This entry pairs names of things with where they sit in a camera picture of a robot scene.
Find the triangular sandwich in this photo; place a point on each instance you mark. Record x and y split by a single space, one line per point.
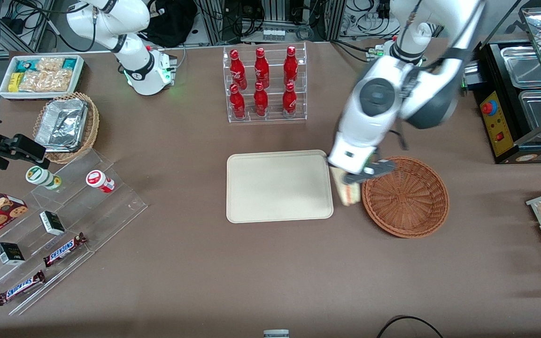
349 193

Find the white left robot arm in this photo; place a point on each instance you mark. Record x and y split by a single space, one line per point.
378 96

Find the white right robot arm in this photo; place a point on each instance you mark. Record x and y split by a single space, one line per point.
134 70

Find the large brown wicker basket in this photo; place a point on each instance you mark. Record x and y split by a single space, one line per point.
406 202

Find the small tan wicker basket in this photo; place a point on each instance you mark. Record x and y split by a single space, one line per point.
93 126

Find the cream rectangular plastic tray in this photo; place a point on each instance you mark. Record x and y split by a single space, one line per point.
280 186

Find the green lid white cup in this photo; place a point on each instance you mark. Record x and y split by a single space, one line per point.
40 176

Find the silver foil container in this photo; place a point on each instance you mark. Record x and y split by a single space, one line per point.
61 126

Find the white rectangular snack bin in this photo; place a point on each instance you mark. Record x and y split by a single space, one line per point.
5 91

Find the yellow snack packet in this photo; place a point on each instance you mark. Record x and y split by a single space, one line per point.
15 82

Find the large clear cracker bag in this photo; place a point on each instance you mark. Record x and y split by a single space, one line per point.
47 81

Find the small dark green box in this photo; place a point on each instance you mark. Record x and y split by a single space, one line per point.
52 223
10 253

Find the teal snack packet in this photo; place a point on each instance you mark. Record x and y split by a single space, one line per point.
70 63
26 65

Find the red lid white cup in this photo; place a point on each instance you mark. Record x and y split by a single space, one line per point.
97 180

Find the small clear cracker bag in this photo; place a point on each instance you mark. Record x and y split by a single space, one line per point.
50 64

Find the red cola bottle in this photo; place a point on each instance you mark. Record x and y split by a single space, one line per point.
237 103
289 101
290 65
261 68
260 101
237 68

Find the clear acrylic bottle rack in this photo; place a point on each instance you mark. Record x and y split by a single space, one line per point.
275 117

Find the brown snickers bar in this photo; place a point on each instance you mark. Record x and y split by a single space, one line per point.
20 288
65 249

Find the clear acrylic step display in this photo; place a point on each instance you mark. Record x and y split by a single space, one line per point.
106 216

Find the black hot food display machine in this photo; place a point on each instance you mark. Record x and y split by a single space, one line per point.
500 136

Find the grey box with green light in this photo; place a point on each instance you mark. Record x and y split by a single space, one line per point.
471 77

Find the white power strip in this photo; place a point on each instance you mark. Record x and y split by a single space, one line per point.
274 34

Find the small grey white device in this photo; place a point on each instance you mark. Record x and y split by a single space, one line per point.
276 334

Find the black fabric bag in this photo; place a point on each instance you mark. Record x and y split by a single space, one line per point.
172 23

